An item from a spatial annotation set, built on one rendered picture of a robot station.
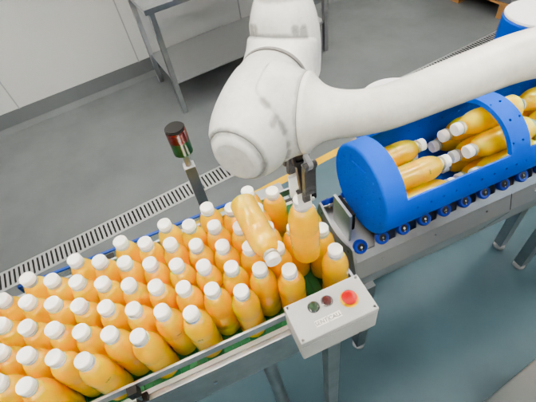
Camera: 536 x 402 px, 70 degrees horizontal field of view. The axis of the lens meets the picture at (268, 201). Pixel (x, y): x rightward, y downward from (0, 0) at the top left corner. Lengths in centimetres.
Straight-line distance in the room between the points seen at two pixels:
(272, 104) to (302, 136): 5
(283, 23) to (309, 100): 14
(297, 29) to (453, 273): 196
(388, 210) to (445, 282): 129
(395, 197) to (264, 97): 67
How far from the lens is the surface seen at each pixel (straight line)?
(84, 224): 296
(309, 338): 92
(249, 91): 46
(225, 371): 119
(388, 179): 105
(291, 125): 45
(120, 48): 412
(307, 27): 58
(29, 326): 116
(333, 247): 101
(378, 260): 128
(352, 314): 95
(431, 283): 230
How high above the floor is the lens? 196
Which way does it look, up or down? 49 degrees down
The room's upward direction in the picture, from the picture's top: 11 degrees counter-clockwise
